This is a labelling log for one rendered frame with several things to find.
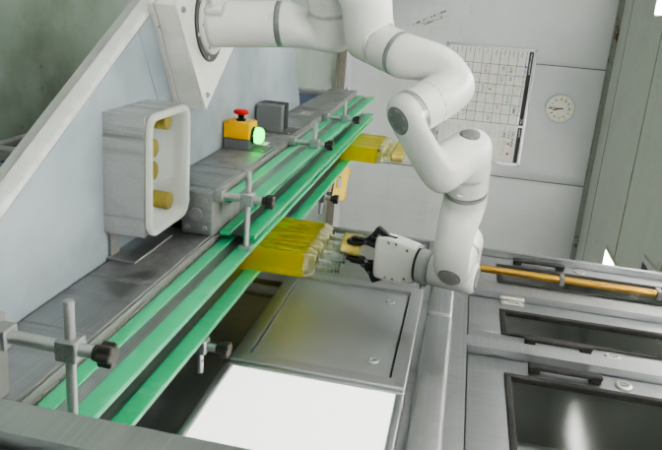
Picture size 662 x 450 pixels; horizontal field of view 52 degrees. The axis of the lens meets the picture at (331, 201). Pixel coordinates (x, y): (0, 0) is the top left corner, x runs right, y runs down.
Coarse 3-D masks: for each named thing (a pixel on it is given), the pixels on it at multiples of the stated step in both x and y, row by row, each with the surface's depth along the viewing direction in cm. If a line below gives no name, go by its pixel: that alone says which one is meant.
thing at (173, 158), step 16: (160, 112) 119; (176, 112) 126; (176, 128) 132; (160, 144) 134; (176, 144) 133; (160, 160) 135; (176, 160) 134; (160, 176) 136; (176, 176) 135; (176, 192) 136; (160, 208) 135; (176, 208) 136; (160, 224) 127
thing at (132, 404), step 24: (336, 168) 243; (312, 192) 213; (288, 216) 188; (240, 288) 140; (216, 312) 129; (192, 336) 119; (168, 360) 111; (144, 384) 104; (120, 408) 98; (144, 408) 98
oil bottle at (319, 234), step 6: (276, 228) 159; (282, 228) 159; (288, 228) 159; (294, 228) 160; (300, 228) 160; (306, 228) 160; (312, 228) 161; (294, 234) 157; (300, 234) 157; (306, 234) 157; (312, 234) 157; (318, 234) 157; (324, 234) 158; (324, 240) 156; (324, 246) 157
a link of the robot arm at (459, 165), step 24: (408, 96) 118; (408, 120) 118; (408, 144) 120; (432, 144) 117; (456, 144) 120; (480, 144) 121; (432, 168) 119; (456, 168) 118; (480, 168) 123; (456, 192) 127; (480, 192) 127
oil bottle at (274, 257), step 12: (264, 240) 151; (252, 252) 147; (264, 252) 147; (276, 252) 146; (288, 252) 146; (300, 252) 146; (312, 252) 147; (240, 264) 148; (252, 264) 148; (264, 264) 147; (276, 264) 147; (288, 264) 146; (300, 264) 146; (312, 264) 146; (300, 276) 146
